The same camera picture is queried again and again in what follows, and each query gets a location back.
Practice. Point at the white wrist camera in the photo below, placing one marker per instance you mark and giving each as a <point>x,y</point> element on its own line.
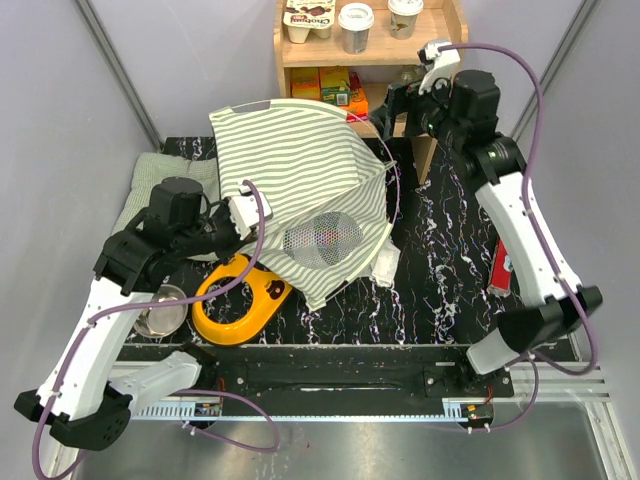
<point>440,59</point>
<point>244,210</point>

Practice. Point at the white cable duct rail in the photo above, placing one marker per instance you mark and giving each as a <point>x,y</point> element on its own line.
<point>321,406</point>

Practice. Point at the orange snack box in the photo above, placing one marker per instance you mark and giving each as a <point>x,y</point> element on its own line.
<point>358,104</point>

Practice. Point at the green striped pet tent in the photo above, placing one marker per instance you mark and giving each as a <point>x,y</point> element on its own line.
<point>325,187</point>

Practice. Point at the aluminium frame post right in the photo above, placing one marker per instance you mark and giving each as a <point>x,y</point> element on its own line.
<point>576,27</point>

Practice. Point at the chobani yogurt pack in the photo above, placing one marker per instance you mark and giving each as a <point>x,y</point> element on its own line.
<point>304,17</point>

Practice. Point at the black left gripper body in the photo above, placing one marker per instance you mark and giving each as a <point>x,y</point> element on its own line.
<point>222,233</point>

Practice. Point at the yellow double bowl holder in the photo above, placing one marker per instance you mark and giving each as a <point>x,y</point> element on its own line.
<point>240,314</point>

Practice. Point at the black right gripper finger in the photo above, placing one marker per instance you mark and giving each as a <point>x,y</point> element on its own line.
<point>397,93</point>
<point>384,117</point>

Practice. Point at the red pink packet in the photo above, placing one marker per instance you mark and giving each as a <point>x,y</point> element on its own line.
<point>356,82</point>

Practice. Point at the green checked pet cushion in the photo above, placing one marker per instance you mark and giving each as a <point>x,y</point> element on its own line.
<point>167,227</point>

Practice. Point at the paper coffee cup right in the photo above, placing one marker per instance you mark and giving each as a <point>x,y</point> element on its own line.
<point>403,17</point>

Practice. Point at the yellow green sponge stack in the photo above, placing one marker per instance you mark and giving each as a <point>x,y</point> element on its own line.
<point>305,83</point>

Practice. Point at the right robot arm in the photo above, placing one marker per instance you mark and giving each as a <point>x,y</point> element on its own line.
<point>462,115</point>

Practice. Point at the red snack box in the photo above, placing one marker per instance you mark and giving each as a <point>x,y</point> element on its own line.
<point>499,283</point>

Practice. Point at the aluminium frame post left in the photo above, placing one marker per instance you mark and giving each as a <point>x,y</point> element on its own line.
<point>114,63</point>

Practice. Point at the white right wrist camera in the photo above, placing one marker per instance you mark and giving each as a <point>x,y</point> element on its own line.
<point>440,59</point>

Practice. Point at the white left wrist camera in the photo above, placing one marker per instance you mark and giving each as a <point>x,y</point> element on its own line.
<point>244,210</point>

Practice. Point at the aluminium frame post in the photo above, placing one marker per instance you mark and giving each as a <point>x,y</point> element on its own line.
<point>114,63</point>
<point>576,27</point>

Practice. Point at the paper coffee cup left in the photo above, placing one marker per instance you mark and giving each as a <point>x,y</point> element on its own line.
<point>355,20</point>

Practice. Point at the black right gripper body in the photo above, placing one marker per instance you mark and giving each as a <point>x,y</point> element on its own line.
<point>427,114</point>

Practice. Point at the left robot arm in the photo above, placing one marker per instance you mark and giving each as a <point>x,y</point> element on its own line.
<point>80,404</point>

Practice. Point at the paper coffee cup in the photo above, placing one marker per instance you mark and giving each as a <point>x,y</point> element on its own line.
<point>355,20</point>
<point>403,17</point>

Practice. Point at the wooden shelf unit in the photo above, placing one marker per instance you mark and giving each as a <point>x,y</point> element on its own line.
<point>438,20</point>

